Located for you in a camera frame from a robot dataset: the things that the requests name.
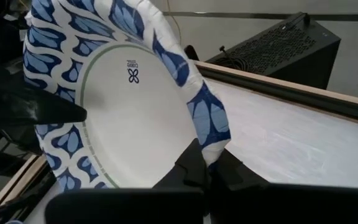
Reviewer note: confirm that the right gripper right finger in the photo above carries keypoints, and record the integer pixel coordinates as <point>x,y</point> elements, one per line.
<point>235,177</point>

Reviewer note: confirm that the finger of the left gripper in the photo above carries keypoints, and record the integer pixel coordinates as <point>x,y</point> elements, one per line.
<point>42,109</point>

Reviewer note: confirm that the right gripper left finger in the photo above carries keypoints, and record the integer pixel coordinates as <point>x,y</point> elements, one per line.
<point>188,174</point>

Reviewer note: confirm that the blue patterned paper plate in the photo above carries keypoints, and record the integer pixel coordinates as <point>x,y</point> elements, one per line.
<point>135,124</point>

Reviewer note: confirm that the black computer tower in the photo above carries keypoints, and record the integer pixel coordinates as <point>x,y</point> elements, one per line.
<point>291,46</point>

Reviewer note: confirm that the small black frame knob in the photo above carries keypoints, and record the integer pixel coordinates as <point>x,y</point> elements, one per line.
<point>191,53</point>

